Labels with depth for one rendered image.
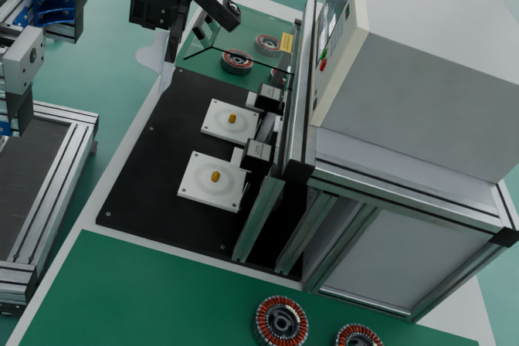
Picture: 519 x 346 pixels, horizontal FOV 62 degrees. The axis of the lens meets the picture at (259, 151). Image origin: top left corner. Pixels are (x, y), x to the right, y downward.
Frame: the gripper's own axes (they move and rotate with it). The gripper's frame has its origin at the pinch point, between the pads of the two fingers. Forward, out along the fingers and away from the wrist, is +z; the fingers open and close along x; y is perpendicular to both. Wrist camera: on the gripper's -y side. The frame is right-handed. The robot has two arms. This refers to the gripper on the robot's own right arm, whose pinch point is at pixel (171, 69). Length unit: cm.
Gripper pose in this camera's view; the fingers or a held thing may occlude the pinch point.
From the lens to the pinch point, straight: 75.7
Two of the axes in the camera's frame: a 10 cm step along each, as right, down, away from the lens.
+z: -2.9, 6.9, 6.6
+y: -9.6, -2.1, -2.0
